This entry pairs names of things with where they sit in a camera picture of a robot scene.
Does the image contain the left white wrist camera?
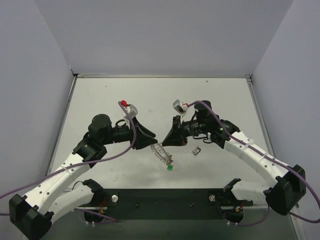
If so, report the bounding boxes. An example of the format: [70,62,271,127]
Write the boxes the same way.
[120,100,138,125]

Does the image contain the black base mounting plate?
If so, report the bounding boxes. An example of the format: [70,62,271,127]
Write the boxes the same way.
[73,188,253,221]

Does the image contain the large metal keyring with loops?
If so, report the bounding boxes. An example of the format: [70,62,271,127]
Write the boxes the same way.
[150,142,173,166]

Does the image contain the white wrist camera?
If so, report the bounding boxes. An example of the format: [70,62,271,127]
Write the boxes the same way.
[120,100,138,125]
[172,99,189,121]

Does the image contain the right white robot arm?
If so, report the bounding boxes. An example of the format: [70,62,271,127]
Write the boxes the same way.
[162,99,307,216]

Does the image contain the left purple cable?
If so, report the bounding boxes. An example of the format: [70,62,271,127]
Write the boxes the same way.
[0,101,138,225]

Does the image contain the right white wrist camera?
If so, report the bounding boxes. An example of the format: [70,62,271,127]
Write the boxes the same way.
[172,99,189,121]

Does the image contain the small silver key clip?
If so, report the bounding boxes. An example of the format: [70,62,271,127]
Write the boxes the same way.
[192,146,202,156]

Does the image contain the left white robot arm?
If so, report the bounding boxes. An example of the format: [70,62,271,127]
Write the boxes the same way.
[9,113,157,240]

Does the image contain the green key tag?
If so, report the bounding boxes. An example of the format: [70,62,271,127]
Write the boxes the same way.
[167,164,174,171]

